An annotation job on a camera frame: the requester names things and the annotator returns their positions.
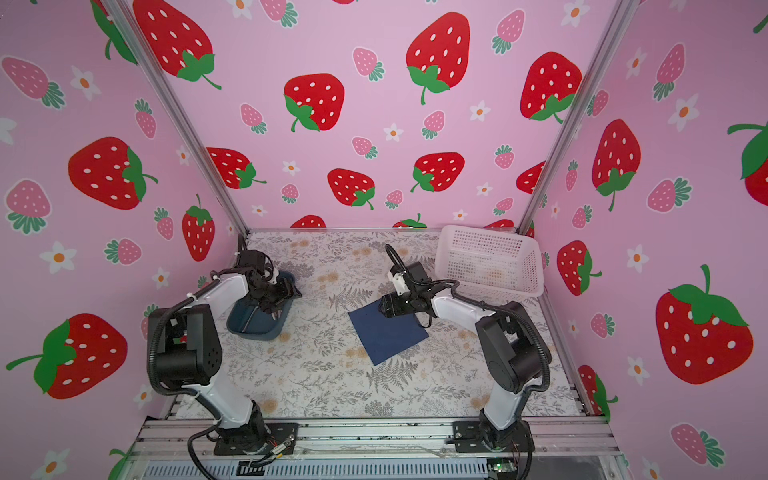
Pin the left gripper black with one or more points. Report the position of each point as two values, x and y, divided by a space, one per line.
287 290

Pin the aluminium corner post right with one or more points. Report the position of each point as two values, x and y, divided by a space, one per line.
618 23

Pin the blue paper napkin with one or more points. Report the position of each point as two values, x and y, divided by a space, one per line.
385 337

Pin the white plastic basket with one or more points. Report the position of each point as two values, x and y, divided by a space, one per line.
496 265

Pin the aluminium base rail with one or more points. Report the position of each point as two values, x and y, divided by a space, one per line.
428 448

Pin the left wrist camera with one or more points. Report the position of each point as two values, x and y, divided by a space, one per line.
255 261

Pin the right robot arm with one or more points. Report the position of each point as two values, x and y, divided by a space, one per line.
514 351

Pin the dark teal plastic bin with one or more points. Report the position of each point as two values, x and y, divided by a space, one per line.
252 324

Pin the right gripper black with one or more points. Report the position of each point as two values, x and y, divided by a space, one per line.
390 304

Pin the aluminium corner post left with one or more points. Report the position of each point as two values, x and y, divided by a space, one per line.
121 12

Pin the aluminium corner post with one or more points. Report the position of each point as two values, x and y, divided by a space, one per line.
121 12
618 23

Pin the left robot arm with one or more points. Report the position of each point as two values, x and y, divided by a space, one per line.
185 355

